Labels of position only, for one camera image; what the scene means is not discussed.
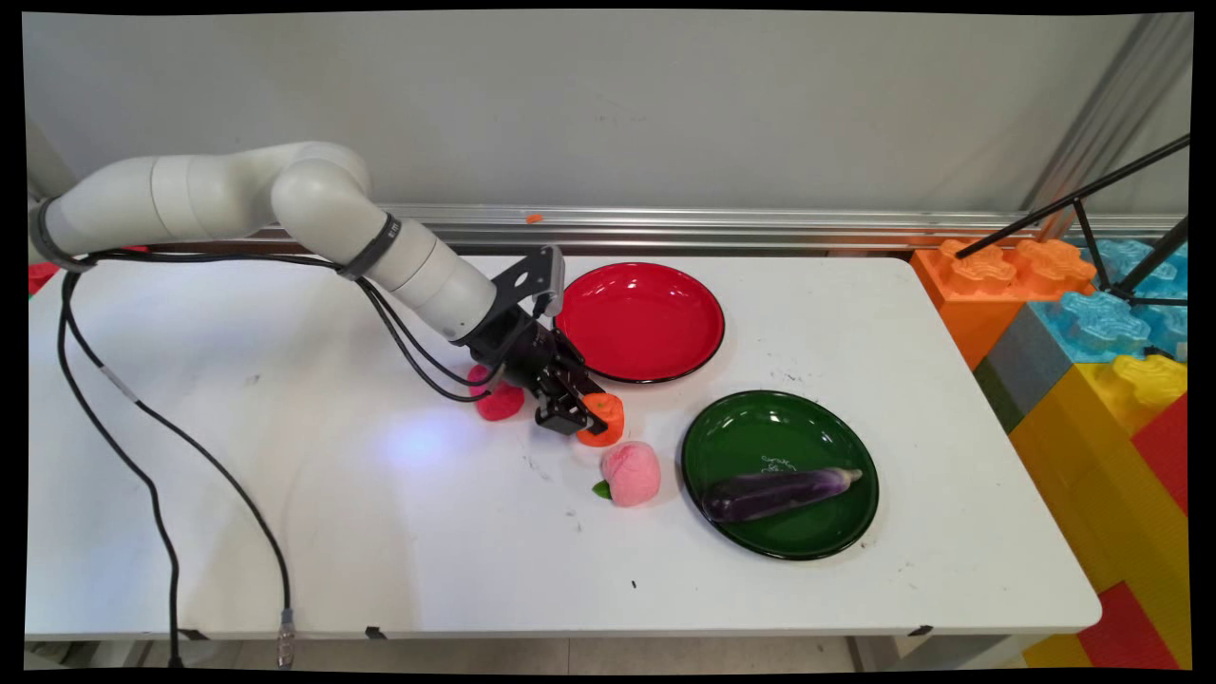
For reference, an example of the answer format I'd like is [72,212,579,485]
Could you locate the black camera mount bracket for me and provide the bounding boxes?
[490,248,552,315]

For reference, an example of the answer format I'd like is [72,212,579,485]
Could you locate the aluminium rail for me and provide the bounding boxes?
[33,199,1188,256]

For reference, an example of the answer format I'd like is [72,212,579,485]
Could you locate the red round plate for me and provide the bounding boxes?
[552,261,727,386]

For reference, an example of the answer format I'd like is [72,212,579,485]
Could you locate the orange toy fruit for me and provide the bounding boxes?
[576,391,627,448]

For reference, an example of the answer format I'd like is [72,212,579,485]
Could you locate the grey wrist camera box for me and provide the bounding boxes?
[538,244,568,320]

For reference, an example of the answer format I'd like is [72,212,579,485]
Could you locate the red object behind table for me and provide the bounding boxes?
[28,245,150,296]

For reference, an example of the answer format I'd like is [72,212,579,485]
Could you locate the purple toy eggplant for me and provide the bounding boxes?
[700,465,865,524]

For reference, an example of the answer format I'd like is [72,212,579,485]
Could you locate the red foam block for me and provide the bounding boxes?
[1130,393,1191,520]

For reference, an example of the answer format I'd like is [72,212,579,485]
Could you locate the dark green round plate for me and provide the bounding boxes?
[680,389,880,561]

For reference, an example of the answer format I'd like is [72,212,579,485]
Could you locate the grey foam block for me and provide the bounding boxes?
[973,303,1080,434]

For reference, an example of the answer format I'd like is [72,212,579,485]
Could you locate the giant coloured building blocks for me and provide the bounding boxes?
[1008,353,1191,670]

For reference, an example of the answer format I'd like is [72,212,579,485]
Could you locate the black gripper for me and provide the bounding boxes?
[453,305,611,439]

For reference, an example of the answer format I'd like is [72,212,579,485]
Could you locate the blue foam block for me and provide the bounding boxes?
[1030,238,1190,365]

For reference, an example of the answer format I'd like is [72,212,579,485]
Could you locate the black cable black plug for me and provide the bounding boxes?
[57,249,561,668]

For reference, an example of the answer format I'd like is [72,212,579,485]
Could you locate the orange foam block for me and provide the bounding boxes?
[909,237,1099,372]

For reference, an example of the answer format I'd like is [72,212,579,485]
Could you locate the black cable silver connector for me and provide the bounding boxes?
[59,249,516,668]

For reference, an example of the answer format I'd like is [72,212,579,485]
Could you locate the red toy apple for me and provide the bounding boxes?
[466,364,526,422]

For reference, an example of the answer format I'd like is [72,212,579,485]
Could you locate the black tripod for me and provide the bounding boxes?
[955,133,1191,308]

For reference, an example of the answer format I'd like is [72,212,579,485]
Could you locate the slanted aluminium post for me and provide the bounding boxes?
[1021,13,1194,240]

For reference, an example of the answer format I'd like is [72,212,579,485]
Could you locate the pink toy peach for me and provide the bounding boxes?
[592,440,663,508]

